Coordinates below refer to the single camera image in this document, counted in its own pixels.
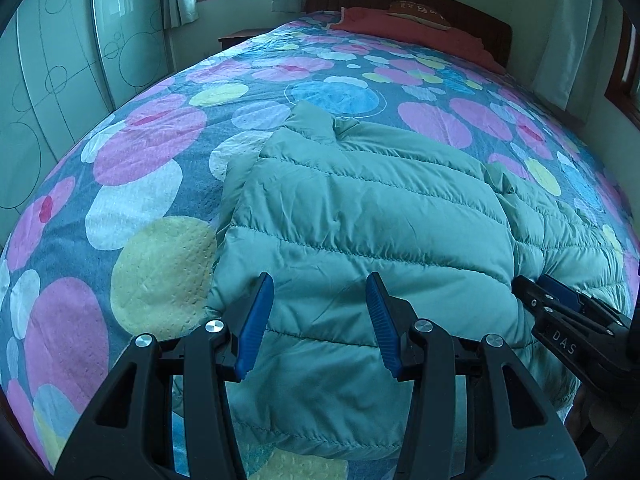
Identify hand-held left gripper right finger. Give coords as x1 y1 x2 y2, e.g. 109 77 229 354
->
365 272 587 480

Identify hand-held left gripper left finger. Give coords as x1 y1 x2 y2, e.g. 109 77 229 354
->
54 271 276 480

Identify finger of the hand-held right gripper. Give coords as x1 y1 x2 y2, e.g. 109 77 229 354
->
540 274 632 328
512 275 557 322

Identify green puffer jacket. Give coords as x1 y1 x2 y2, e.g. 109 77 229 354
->
172 101 632 463

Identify wooden framed window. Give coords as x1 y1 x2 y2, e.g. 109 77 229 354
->
602 5 640 126

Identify polka dot bedsheet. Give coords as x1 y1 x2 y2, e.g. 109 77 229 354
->
0 9 640 480

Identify wooden nightstand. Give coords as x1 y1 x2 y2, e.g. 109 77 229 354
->
217 27 273 53

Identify red pillow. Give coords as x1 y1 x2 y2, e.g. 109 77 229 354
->
327 6 508 73

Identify brown cushion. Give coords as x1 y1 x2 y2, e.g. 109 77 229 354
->
387 0 451 30

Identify glass sliding wardrobe doors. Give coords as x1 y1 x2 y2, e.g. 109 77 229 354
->
0 0 176 211

